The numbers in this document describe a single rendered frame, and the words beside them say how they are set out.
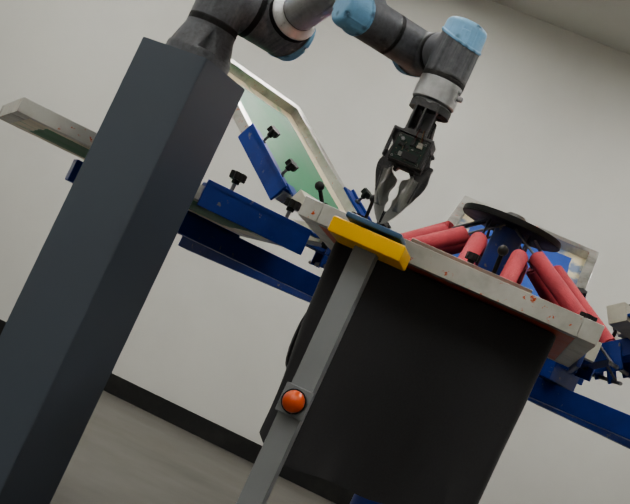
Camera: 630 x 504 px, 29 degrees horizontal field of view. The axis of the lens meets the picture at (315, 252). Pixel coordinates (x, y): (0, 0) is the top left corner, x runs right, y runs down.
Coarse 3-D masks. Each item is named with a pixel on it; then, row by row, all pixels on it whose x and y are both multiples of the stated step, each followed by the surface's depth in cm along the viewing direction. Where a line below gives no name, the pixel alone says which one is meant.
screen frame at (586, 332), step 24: (312, 216) 224; (408, 240) 221; (408, 264) 223; (432, 264) 220; (456, 264) 219; (480, 288) 218; (504, 288) 217; (528, 312) 216; (552, 312) 215; (576, 336) 214; (600, 336) 214; (576, 360) 261
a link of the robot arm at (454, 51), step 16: (448, 32) 202; (464, 32) 201; (480, 32) 202; (432, 48) 204; (448, 48) 201; (464, 48) 201; (480, 48) 203; (432, 64) 202; (448, 64) 201; (464, 64) 201; (464, 80) 202
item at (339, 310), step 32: (352, 224) 199; (352, 256) 202; (384, 256) 199; (352, 288) 202; (320, 320) 202; (320, 352) 201; (288, 384) 200; (288, 416) 200; (288, 448) 200; (256, 480) 199
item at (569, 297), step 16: (448, 224) 367; (464, 224) 366; (480, 224) 366; (432, 240) 346; (448, 240) 347; (464, 240) 350; (480, 240) 343; (528, 240) 354; (464, 256) 334; (480, 256) 379; (512, 256) 341; (544, 256) 345; (512, 272) 333; (528, 272) 373; (544, 272) 342; (560, 272) 354; (544, 288) 373; (560, 288) 338; (576, 288) 350; (560, 304) 337; (576, 304) 334; (608, 336) 339; (608, 368) 370
